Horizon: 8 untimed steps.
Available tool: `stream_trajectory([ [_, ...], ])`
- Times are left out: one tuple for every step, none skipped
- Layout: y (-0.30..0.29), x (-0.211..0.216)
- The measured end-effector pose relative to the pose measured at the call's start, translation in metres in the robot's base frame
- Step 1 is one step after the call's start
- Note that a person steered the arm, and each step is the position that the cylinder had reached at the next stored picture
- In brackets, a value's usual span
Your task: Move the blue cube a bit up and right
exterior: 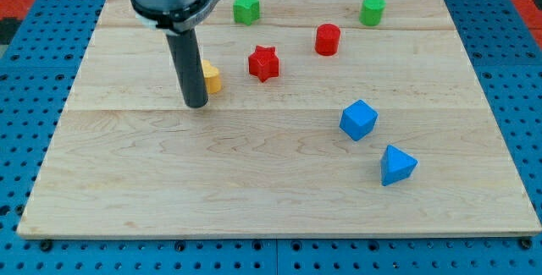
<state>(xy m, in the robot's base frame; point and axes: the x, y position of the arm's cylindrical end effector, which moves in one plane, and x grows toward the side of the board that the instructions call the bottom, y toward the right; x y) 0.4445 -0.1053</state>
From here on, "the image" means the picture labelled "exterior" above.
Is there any blue cube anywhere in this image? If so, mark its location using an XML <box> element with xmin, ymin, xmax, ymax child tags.
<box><xmin>340</xmin><ymin>100</ymin><xmax>379</xmax><ymax>141</ymax></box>

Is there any red star block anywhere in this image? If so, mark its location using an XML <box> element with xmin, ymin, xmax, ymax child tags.
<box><xmin>248</xmin><ymin>45</ymin><xmax>280</xmax><ymax>83</ymax></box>

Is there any wooden board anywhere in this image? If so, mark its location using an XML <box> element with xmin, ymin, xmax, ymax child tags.
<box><xmin>17</xmin><ymin>0</ymin><xmax>541</xmax><ymax>239</ymax></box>

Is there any yellow heart block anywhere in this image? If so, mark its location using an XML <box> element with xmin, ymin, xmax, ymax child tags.
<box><xmin>202</xmin><ymin>60</ymin><xmax>222</xmax><ymax>94</ymax></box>

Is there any red cylinder block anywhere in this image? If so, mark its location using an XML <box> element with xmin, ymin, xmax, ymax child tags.
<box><xmin>314</xmin><ymin>24</ymin><xmax>341</xmax><ymax>56</ymax></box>

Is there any green star block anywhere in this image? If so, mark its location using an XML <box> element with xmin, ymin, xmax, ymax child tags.
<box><xmin>233</xmin><ymin>0</ymin><xmax>260</xmax><ymax>25</ymax></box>

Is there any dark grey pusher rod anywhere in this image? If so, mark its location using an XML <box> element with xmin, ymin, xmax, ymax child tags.
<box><xmin>167</xmin><ymin>29</ymin><xmax>208</xmax><ymax>108</ymax></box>

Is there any blue triangular prism block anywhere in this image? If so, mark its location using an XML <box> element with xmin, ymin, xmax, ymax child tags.
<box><xmin>380</xmin><ymin>145</ymin><xmax>418</xmax><ymax>186</ymax></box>

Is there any green cylinder block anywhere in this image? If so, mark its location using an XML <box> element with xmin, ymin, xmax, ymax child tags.
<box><xmin>359</xmin><ymin>0</ymin><xmax>386</xmax><ymax>26</ymax></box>

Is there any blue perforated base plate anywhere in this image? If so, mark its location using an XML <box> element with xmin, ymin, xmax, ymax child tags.
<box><xmin>1</xmin><ymin>0</ymin><xmax>541</xmax><ymax>274</ymax></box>

